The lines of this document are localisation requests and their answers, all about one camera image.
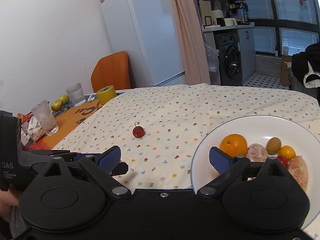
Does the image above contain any yellow-orange large orange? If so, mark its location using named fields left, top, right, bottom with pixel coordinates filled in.
left=219, top=134, right=248, bottom=157

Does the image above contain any red small apple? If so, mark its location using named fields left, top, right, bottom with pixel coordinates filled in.
left=132, top=124, right=145, bottom=138
left=277, top=155, right=288, bottom=169

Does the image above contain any green-brown kiwi fruit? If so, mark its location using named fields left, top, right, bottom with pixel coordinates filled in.
left=266, top=137, right=281, bottom=155

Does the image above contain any small tangerine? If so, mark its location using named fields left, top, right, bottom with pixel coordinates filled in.
left=278, top=145, right=296, bottom=161

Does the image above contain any person's left hand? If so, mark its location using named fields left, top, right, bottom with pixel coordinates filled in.
left=0, top=189, right=21, bottom=222

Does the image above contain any tissue pack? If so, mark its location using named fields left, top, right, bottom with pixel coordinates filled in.
left=21, top=116, right=46, bottom=146

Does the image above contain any floral white tablecloth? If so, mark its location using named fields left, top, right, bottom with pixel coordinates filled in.
left=55, top=84, right=319, bottom=190

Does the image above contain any red snack packet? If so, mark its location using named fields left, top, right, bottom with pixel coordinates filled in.
left=16, top=112, right=34, bottom=123

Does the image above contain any orange cat table mat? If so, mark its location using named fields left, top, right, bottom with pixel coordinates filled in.
left=25, top=99, right=103, bottom=151

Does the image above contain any tall frosted drinking glass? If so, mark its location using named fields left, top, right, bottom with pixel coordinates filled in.
left=31, top=100, right=59, bottom=136

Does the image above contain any green apple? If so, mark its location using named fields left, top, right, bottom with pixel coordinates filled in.
left=51, top=100, right=63, bottom=112
left=58, top=95, right=70, bottom=105

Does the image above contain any yellow tape roll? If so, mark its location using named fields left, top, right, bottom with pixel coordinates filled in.
left=96, top=85, right=117, bottom=105

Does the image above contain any short clear drinking glass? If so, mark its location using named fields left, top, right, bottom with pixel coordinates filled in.
left=66, top=83, right=86, bottom=107

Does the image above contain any white plate blue rim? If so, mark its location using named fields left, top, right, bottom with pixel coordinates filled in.
left=191, top=115, right=319, bottom=234

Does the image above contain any orange chair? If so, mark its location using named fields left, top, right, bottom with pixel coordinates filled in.
left=91, top=51, right=131, bottom=92

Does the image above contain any black washing machine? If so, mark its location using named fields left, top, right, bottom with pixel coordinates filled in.
left=214, top=30, right=242, bottom=86

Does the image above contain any cardboard box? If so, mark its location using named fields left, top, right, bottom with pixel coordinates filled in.
left=281, top=55, right=292, bottom=86

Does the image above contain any black jacket on chair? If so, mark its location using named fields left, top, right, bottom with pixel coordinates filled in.
left=290, top=42, right=320, bottom=100

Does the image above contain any pink curtain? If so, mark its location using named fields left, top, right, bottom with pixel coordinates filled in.
left=171, top=0, right=210, bottom=85

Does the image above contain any white refrigerator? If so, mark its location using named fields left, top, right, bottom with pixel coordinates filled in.
left=101, top=0, right=186, bottom=87

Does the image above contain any black spice rack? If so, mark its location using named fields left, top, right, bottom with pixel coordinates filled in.
left=227, top=0, right=250, bottom=25

